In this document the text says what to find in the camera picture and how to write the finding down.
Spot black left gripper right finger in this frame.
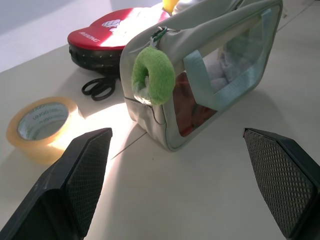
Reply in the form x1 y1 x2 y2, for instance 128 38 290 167
242 127 320 240

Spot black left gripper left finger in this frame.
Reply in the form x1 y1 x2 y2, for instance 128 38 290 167
0 127 113 240

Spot clear toiletry pouch bag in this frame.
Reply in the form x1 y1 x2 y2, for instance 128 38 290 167
119 0 284 152

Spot clear packing tape roll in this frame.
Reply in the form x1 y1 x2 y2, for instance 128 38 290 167
6 96 85 166

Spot red boxing focus pad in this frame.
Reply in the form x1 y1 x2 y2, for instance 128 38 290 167
67 7 171 75

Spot white object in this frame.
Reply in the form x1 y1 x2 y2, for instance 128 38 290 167
172 0 198 15

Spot yellow object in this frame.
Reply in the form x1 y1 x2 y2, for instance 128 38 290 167
162 0 180 16

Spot black handled scissors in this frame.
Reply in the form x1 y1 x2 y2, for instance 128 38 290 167
81 76 117 102

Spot green fuzzy ring zipper charm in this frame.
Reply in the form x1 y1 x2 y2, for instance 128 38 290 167
131 46 176 106

